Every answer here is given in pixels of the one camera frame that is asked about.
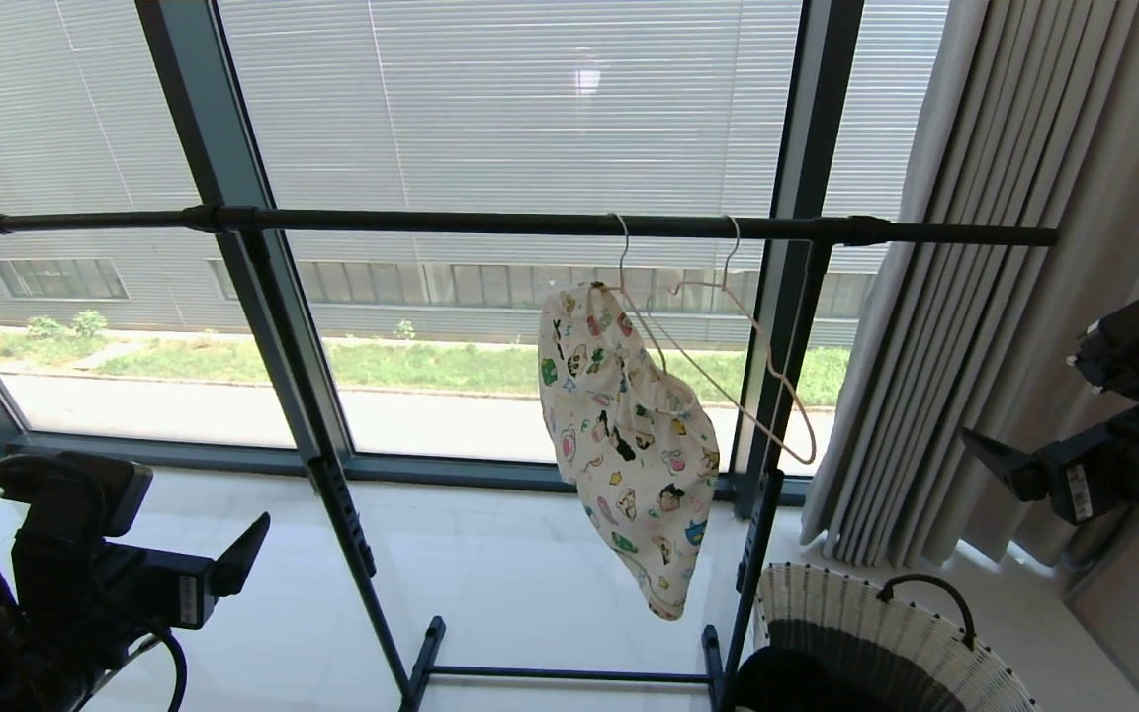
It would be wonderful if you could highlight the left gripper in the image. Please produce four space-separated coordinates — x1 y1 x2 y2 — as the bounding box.
14 534 140 659

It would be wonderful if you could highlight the black garment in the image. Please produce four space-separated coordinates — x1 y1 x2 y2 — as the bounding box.
733 646 887 712

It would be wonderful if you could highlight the pink clothes hanger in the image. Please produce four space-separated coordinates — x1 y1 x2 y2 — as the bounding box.
609 211 671 375
641 214 820 468

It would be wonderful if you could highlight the cream printed garment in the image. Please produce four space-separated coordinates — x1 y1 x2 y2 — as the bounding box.
537 281 723 623

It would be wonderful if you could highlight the white laundry basket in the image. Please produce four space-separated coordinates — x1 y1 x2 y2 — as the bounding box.
750 561 1042 712

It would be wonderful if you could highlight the black clothes rack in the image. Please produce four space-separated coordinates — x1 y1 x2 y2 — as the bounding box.
0 203 1062 712

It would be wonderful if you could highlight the beige curtain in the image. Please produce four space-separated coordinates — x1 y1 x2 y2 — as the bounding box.
800 0 1139 575

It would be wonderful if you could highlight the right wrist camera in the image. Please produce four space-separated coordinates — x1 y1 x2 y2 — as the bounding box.
1029 447 1129 527

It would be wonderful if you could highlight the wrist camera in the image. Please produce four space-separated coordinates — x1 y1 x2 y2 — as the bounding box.
1029 447 1129 527
130 554 222 631

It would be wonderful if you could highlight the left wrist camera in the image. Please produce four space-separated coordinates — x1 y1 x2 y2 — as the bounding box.
130 554 222 631

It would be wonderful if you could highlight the black cable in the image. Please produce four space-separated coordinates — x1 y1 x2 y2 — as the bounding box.
139 625 191 712

